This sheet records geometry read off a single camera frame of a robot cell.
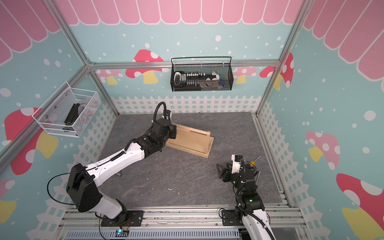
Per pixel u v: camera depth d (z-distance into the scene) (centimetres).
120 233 73
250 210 56
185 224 74
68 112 72
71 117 70
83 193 42
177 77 91
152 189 84
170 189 84
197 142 105
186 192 83
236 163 71
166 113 66
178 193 82
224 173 71
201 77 89
